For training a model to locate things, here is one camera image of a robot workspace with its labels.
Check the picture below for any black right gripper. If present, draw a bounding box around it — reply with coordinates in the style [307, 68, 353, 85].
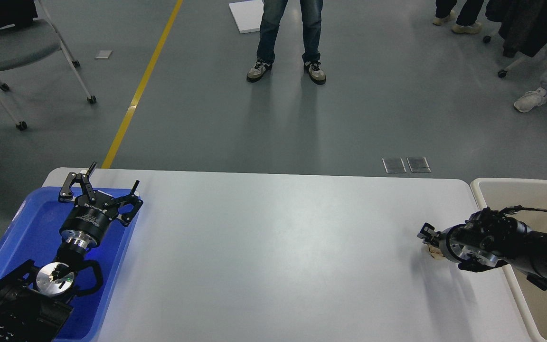
[417, 222, 500, 273]

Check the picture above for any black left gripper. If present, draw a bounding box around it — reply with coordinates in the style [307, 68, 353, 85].
[58, 162, 143, 248]

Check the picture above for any brown paper ball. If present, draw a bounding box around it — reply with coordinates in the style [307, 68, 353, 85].
[426, 244, 445, 260]

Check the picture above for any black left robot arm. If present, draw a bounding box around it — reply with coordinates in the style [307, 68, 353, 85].
[0, 164, 143, 342]

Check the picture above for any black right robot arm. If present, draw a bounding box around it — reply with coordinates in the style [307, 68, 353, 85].
[417, 206, 547, 290]

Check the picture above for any blue plastic tray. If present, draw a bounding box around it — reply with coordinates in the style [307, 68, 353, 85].
[0, 187, 135, 342]

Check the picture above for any right metal floor plate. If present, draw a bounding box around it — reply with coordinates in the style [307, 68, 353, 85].
[406, 157, 432, 173]

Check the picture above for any metal floor plate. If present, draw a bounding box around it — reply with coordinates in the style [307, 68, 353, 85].
[406, 157, 432, 173]
[382, 158, 407, 174]

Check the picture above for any left metal floor plate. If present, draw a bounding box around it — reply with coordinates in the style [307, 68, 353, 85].
[382, 158, 407, 174]

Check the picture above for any beige plastic bin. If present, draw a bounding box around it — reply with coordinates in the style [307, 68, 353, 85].
[470, 178, 547, 342]

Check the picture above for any small grey floor card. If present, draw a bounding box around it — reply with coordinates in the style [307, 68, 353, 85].
[94, 50, 113, 60]

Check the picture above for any grey folding chair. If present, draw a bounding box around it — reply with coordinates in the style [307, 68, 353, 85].
[0, 0, 97, 131]

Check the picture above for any person in black trousers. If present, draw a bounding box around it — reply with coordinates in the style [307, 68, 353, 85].
[432, 0, 484, 35]

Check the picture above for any white flat board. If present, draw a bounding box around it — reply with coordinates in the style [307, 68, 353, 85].
[228, 0, 264, 33]

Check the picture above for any chair with dark coat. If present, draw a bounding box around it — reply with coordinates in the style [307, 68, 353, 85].
[482, 0, 547, 78]

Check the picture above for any person in blue jeans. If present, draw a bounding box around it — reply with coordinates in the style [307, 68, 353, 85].
[246, 0, 327, 86]

